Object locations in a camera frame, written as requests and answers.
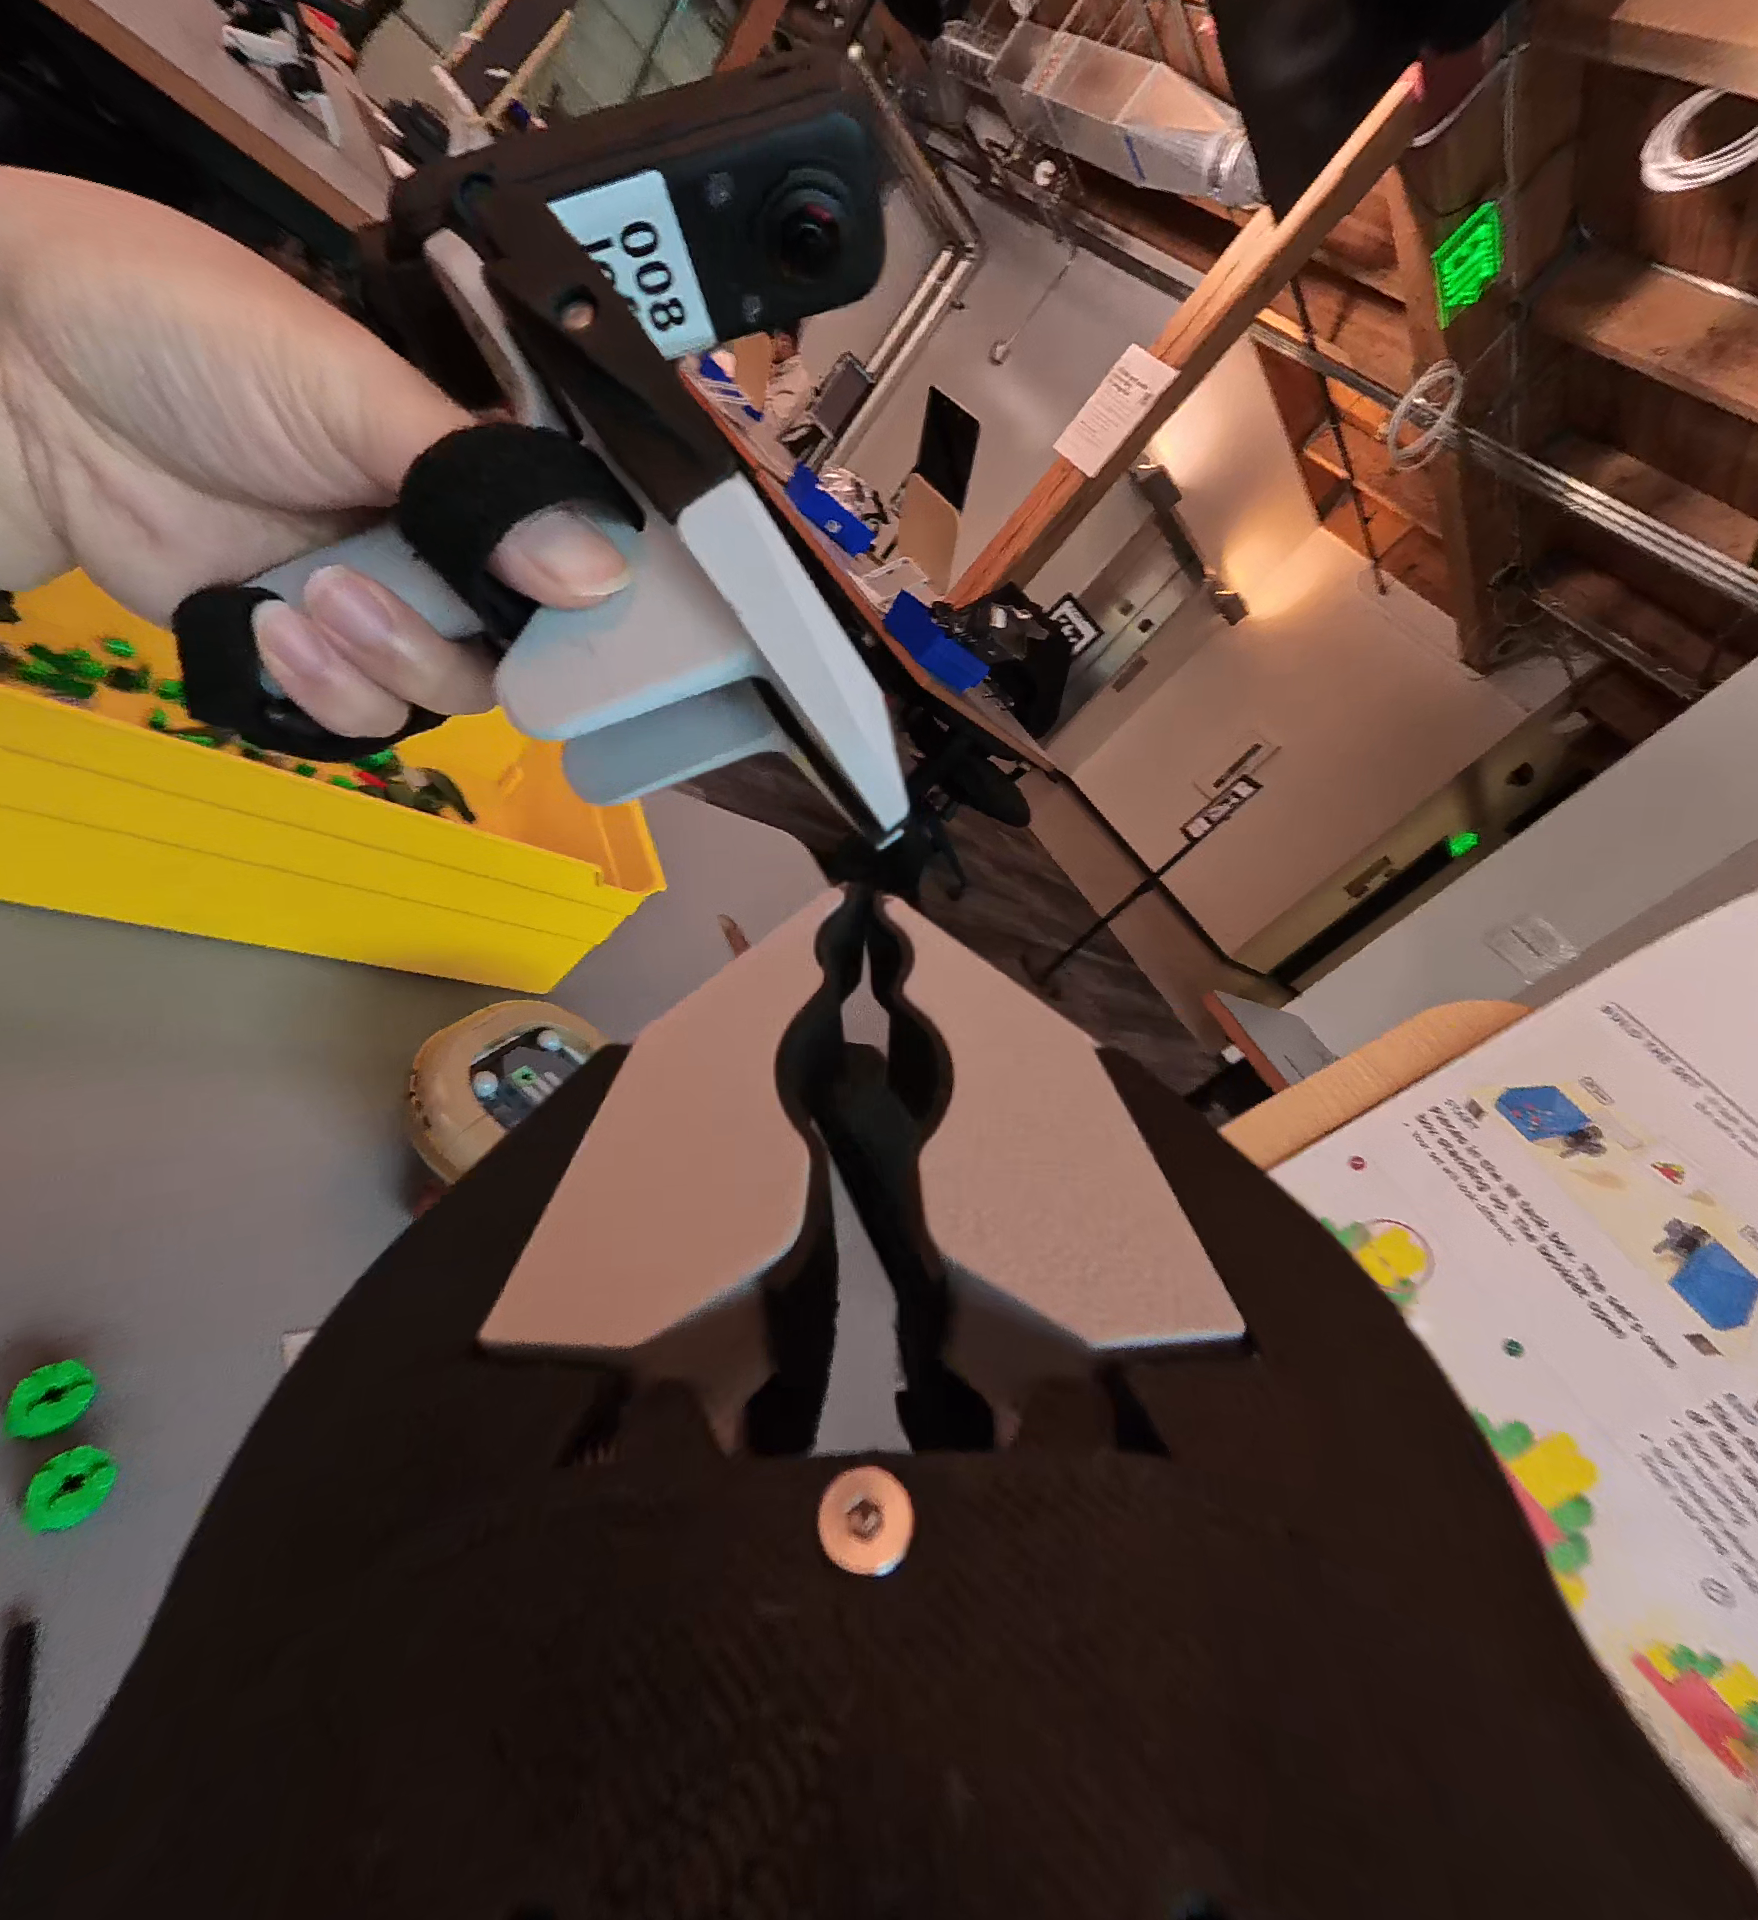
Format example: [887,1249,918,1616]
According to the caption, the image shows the black floor sign stand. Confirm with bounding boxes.
[1041,778,1265,981]

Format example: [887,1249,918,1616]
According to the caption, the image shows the grey desk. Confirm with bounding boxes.
[0,787,852,1920]

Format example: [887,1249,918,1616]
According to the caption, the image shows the silver air duct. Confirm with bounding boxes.
[938,15,1265,211]

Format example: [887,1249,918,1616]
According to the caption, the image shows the wooden display board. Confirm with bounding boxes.
[1220,997,1532,1168]

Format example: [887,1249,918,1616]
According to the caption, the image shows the pile of small green pieces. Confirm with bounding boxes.
[0,633,479,825]

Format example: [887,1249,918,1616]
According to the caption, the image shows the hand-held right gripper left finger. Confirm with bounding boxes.
[479,890,861,1454]

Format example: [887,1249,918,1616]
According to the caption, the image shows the tan brick-built pot model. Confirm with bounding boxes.
[404,997,607,1187]

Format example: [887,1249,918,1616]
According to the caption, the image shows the white cable coil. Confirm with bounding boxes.
[1383,355,1466,473]
[1631,90,1758,198]

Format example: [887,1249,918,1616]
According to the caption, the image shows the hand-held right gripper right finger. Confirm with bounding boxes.
[827,896,1251,1454]

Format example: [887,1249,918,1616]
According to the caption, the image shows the black axle rod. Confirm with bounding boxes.
[0,1609,44,1866]

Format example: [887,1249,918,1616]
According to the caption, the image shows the white paper notice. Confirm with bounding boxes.
[1051,343,1182,478]

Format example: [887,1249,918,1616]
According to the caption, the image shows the printed instruction sheet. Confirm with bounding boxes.
[1270,857,1758,1920]

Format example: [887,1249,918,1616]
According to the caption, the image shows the black office chair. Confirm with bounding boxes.
[903,732,1041,905]

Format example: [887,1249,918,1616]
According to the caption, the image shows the blue bin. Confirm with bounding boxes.
[878,591,997,697]
[786,468,878,560]

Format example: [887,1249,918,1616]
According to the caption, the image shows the person's left hand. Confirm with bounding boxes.
[0,160,642,744]

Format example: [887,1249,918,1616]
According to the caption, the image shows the long wooden background table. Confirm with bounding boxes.
[681,355,1059,773]

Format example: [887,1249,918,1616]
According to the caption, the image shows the yellow plastic bin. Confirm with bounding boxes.
[0,567,669,997]

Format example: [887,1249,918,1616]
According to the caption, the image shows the green round brick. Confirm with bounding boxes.
[0,1362,99,1443]
[19,1443,125,1535]

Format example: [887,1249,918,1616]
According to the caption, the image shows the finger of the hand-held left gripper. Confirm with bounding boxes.
[674,478,918,842]

